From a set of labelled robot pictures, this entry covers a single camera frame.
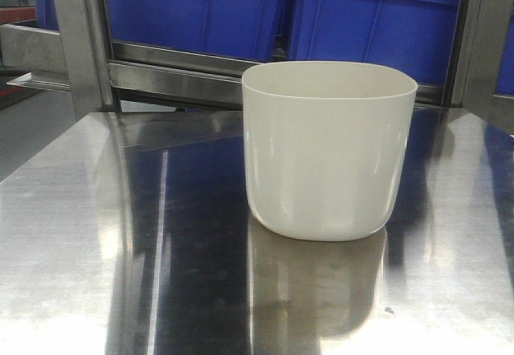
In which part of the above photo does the white plastic bin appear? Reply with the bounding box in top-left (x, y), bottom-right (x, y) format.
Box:
top-left (242, 61), bottom-right (418, 241)

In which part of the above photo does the blue crate left on shelf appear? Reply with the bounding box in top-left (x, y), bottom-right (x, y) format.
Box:
top-left (106, 0), bottom-right (286, 62)

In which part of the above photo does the blue crate on shelf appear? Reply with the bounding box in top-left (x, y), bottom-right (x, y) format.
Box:
top-left (106, 0), bottom-right (286, 62)
top-left (288, 0), bottom-right (460, 85)

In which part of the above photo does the blue crate right on shelf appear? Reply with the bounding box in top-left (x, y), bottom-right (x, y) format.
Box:
top-left (288, 0), bottom-right (460, 85)

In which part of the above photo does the blue crate far left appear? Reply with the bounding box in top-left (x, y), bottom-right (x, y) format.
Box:
top-left (35, 0), bottom-right (59, 31)

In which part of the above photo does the blue crate far right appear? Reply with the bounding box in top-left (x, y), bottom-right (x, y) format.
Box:
top-left (496, 16), bottom-right (514, 96)

